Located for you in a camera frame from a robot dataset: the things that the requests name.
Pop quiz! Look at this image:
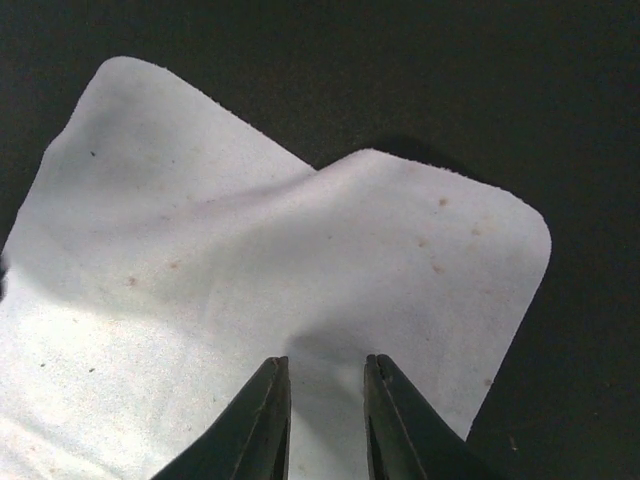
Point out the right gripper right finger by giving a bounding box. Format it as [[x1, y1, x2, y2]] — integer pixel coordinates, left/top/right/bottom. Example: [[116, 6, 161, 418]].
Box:
[[364, 354, 504, 480]]

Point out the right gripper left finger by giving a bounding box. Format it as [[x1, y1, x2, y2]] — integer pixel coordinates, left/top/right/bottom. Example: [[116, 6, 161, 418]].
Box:
[[154, 356, 291, 480]]

